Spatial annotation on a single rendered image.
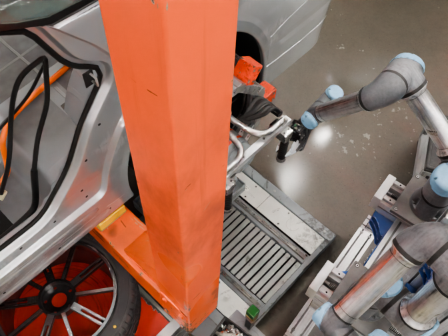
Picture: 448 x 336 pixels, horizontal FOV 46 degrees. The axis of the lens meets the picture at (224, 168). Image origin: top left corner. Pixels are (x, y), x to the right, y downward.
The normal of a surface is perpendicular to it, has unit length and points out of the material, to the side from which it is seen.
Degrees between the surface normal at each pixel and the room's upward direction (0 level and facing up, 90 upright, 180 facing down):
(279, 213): 0
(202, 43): 90
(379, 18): 0
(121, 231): 0
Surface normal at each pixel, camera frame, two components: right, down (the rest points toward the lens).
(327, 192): 0.04, -0.53
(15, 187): -0.13, -0.37
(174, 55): 0.72, 0.60
